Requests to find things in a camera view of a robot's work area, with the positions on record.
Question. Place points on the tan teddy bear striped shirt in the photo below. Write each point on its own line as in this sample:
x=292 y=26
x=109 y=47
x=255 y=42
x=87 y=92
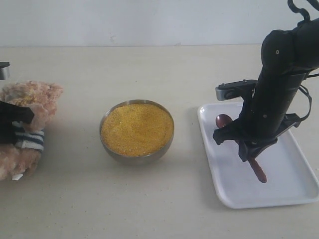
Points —
x=23 y=157

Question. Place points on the steel bowl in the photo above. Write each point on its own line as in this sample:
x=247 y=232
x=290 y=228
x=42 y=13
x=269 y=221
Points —
x=135 y=159

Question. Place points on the yellow millet grain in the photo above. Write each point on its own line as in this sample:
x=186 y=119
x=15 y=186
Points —
x=131 y=130

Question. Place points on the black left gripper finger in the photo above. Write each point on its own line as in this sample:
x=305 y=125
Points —
x=21 y=114

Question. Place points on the white rectangular plastic tray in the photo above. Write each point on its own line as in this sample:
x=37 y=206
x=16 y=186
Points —
x=290 y=179

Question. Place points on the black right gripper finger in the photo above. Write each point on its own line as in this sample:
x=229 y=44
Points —
x=256 y=149
x=245 y=151

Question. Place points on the dark red wooden spoon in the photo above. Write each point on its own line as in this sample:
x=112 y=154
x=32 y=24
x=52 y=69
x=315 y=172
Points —
x=223 y=120

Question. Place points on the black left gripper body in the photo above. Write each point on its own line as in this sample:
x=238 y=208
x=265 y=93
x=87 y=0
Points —
x=7 y=116

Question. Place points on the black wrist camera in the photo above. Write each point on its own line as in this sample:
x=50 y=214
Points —
x=243 y=89
x=4 y=70

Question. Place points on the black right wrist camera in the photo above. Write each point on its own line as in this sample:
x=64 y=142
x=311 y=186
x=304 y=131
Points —
x=243 y=89

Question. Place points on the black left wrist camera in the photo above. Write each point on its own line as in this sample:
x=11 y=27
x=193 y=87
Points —
x=4 y=70

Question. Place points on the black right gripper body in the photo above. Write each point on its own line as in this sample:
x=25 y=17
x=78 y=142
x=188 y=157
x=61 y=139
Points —
x=262 y=115

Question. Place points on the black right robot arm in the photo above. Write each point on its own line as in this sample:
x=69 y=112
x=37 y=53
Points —
x=288 y=57

